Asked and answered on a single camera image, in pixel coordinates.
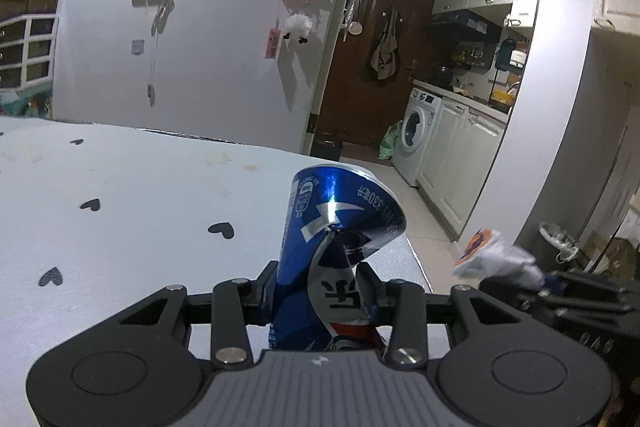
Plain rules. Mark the grey bin with white liner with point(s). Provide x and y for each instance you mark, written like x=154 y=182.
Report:
x=560 y=242

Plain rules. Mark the round wooden door hanger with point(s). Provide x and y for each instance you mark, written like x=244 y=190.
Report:
x=355 y=28

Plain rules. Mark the white washing machine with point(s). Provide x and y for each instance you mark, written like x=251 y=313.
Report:
x=417 y=137

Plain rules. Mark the pink hanging tag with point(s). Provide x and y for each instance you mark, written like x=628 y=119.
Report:
x=271 y=43

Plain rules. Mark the brown wooden door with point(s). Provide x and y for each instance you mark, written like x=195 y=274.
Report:
x=350 y=97

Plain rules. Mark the hanging cloth bag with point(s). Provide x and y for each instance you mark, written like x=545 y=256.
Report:
x=385 y=52

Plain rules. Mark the white wrapper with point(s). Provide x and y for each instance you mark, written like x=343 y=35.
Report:
x=495 y=257

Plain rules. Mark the crushed blue can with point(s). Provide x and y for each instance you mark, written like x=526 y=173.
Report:
x=325 y=217

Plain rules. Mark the small black bin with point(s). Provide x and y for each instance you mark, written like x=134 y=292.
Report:
x=326 y=147

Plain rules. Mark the white fluffy sheep toy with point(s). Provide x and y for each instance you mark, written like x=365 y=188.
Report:
x=299 y=26

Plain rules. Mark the white framed cabinet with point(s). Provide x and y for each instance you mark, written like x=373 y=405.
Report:
x=30 y=52

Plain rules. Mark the yellow box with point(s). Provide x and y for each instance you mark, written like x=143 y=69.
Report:
x=501 y=98

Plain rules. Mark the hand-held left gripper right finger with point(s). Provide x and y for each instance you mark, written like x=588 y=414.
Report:
x=382 y=307

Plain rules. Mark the black range hood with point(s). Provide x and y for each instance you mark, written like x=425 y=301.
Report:
x=465 y=24

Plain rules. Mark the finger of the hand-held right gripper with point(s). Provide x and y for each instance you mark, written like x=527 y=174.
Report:
x=515 y=294

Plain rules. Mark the green plastic bag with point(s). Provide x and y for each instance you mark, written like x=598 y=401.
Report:
x=389 y=142

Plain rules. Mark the black wall-mounted box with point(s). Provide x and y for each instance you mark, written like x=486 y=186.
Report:
x=313 y=124

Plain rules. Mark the white base cabinets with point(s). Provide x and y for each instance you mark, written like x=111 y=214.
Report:
x=465 y=167

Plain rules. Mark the small hanging tag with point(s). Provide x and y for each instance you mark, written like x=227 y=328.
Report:
x=151 y=94

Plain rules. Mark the small wall card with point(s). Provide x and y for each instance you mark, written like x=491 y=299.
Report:
x=136 y=47

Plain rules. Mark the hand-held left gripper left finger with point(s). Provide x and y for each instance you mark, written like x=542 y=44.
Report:
x=265 y=292

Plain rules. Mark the black cooking pot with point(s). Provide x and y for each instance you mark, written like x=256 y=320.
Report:
x=442 y=76

